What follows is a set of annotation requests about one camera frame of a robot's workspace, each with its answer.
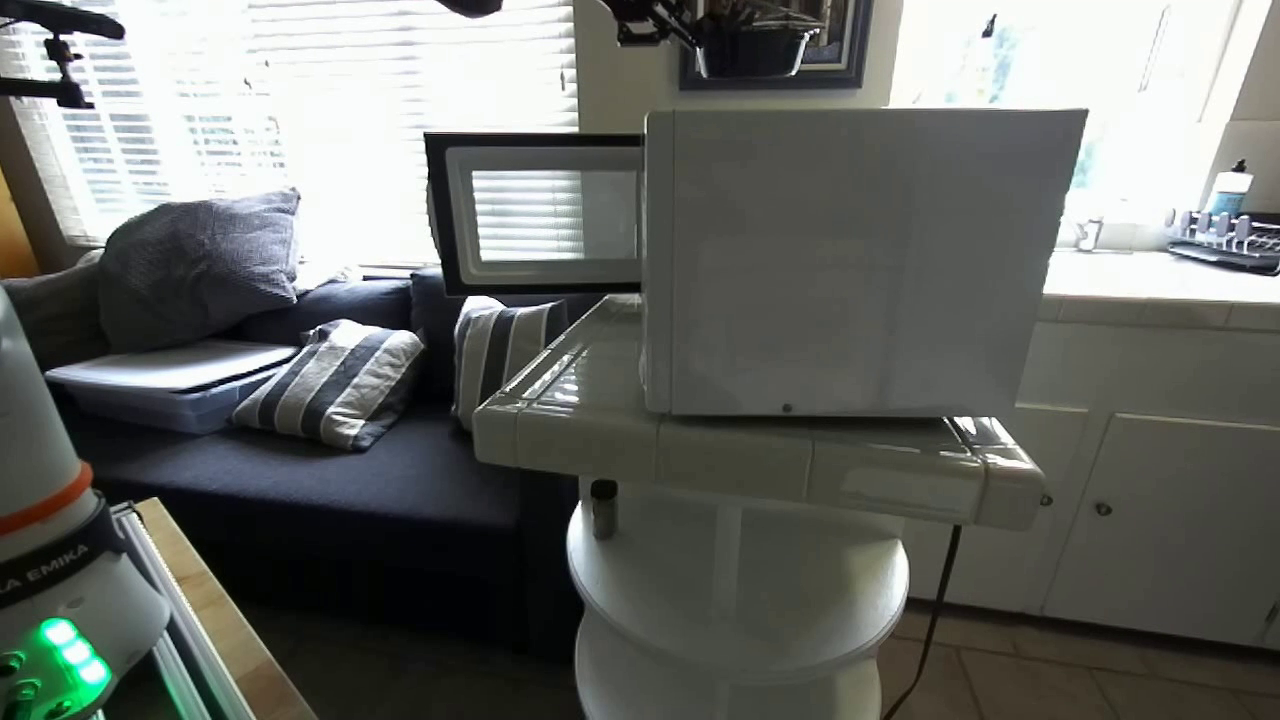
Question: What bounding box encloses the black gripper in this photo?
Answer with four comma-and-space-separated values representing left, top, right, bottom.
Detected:
598, 0, 708, 51

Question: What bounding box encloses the white microwave oven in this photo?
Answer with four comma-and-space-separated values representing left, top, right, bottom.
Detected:
635, 109, 1091, 423

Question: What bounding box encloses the black framed screen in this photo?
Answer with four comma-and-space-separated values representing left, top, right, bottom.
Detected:
422, 130, 648, 301

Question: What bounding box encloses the small striped pillow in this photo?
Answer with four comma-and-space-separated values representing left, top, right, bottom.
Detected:
449, 293, 578, 433

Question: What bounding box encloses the large striped pillow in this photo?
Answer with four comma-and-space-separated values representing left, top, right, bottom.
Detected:
230, 315, 430, 458

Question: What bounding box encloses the plain grey blue pillow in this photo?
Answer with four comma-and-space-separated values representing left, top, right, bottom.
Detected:
98, 187, 304, 356

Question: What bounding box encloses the bottle with dark cap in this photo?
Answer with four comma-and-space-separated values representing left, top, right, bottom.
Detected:
1205, 158, 1257, 223

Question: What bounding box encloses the dark dish rack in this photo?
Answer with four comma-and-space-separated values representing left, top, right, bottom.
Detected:
1168, 207, 1280, 280

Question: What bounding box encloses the dark blue sofa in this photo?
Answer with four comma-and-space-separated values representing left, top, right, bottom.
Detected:
0, 265, 592, 661

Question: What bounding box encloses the flat light blue cushion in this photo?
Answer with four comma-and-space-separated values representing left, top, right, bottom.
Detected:
39, 337, 299, 441

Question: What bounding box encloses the white kitchen cabinet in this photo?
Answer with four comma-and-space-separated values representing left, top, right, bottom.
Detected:
903, 246, 1280, 658

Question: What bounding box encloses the wooden top robot table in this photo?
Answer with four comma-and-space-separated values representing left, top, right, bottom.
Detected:
113, 495, 316, 720

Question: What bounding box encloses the dark framed wall picture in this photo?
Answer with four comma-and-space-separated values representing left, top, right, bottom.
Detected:
676, 0, 877, 93

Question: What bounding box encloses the white tiled round pedestal table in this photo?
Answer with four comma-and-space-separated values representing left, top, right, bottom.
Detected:
473, 293, 1051, 720

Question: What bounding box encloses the black power cord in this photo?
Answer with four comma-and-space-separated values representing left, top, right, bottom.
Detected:
880, 520, 969, 720

